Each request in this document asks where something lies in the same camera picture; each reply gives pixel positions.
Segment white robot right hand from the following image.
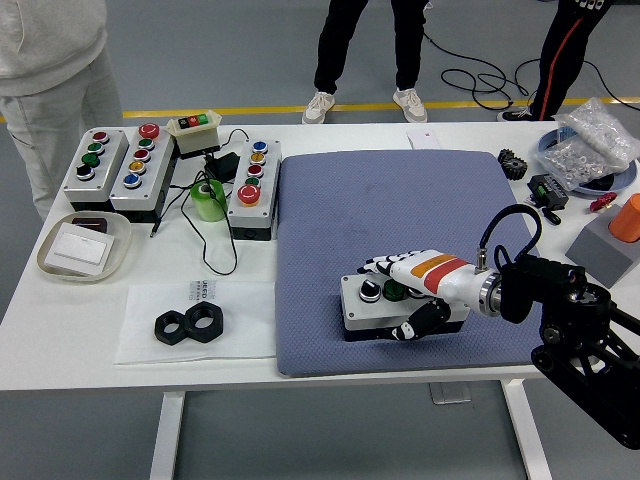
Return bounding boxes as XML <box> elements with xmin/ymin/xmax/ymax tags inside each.
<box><xmin>355</xmin><ymin>248</ymin><xmax>484</xmax><ymax>343</ymax></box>

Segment grey four-button control box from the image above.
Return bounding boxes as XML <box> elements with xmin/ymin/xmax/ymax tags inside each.
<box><xmin>339</xmin><ymin>272</ymin><xmax>471</xmax><ymax>344</ymax></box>
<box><xmin>62</xmin><ymin>127</ymin><xmax>130</xmax><ymax>213</ymax></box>

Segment grey five-button control box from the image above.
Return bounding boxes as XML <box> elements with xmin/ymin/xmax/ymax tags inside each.
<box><xmin>226</xmin><ymin>138</ymin><xmax>283</xmax><ymax>242</ymax></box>
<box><xmin>108</xmin><ymin>123</ymin><xmax>176</xmax><ymax>225</ymax></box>

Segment blue-grey padded mat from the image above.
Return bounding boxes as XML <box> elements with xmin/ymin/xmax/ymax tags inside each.
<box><xmin>273</xmin><ymin>149</ymin><xmax>576</xmax><ymax>379</ymax></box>

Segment black gear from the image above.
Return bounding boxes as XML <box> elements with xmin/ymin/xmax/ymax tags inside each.
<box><xmin>497</xmin><ymin>148</ymin><xmax>529</xmax><ymax>181</ymax></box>

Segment white card red mark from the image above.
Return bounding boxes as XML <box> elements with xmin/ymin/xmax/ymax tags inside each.
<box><xmin>406</xmin><ymin>128</ymin><xmax>441</xmax><ymax>150</ymax></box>

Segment black module green terminals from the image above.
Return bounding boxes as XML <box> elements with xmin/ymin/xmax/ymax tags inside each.
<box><xmin>526</xmin><ymin>173</ymin><xmax>571</xmax><ymax>209</ymax></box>

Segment grey wedge block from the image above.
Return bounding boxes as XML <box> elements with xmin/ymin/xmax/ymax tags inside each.
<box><xmin>564</xmin><ymin>203</ymin><xmax>640</xmax><ymax>290</ymax></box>

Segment white table leg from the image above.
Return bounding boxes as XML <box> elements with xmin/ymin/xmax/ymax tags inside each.
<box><xmin>501</xmin><ymin>379</ymin><xmax>554</xmax><ymax>480</ymax></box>
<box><xmin>148</xmin><ymin>392</ymin><xmax>186</xmax><ymax>480</ymax></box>

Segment clear bag metal parts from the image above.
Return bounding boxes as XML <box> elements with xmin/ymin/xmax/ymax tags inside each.
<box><xmin>533</xmin><ymin>97</ymin><xmax>635</xmax><ymax>192</ymax></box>

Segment blue plate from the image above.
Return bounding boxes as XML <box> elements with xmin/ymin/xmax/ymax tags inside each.
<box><xmin>537</xmin><ymin>127</ymin><xmax>640</xmax><ymax>196</ymax></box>

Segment black hex nut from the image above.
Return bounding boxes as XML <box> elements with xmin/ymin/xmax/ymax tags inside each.
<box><xmin>183</xmin><ymin>299</ymin><xmax>226</xmax><ymax>344</ymax></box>
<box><xmin>153</xmin><ymin>309</ymin><xmax>194</xmax><ymax>346</ymax></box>

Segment green tape roll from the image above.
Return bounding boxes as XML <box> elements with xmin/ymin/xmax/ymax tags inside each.
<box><xmin>190</xmin><ymin>179</ymin><xmax>229</xmax><ymax>224</ymax></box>

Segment black power adapter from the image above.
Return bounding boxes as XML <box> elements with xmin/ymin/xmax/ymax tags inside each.
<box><xmin>204</xmin><ymin>151</ymin><xmax>241</xmax><ymax>182</ymax></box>

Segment person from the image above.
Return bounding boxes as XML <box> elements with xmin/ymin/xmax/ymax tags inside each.
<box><xmin>497</xmin><ymin>0</ymin><xmax>609</xmax><ymax>123</ymax></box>
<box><xmin>301</xmin><ymin>0</ymin><xmax>432</xmax><ymax>125</ymax></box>
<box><xmin>0</xmin><ymin>0</ymin><xmax>124</xmax><ymax>221</ymax></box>

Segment translucent shallow tray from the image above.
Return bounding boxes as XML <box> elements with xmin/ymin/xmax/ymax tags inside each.
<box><xmin>36</xmin><ymin>211</ymin><xmax>133</xmax><ymax>284</ymax></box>

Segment grey under-table bracket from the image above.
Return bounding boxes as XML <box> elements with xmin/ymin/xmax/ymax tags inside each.
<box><xmin>428</xmin><ymin>382</ymin><xmax>472</xmax><ymax>405</ymax></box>

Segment black floor cable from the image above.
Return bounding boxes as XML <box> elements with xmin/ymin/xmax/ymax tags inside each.
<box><xmin>422</xmin><ymin>19</ymin><xmax>640</xmax><ymax>112</ymax></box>

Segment cream three-button switch box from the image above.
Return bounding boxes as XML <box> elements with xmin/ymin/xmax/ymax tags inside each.
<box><xmin>165</xmin><ymin>111</ymin><xmax>223</xmax><ymax>161</ymax></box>

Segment black adapter cord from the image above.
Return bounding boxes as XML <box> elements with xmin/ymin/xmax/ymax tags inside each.
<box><xmin>149</xmin><ymin>128</ymin><xmax>251</xmax><ymax>277</ymax></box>

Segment dark red-black switch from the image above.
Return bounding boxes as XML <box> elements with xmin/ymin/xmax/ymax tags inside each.
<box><xmin>71</xmin><ymin>216</ymin><xmax>109</xmax><ymax>235</ymax></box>

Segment white wall switch panel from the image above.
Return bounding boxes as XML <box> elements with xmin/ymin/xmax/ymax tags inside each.
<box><xmin>43</xmin><ymin>223</ymin><xmax>115</xmax><ymax>275</ymax></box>

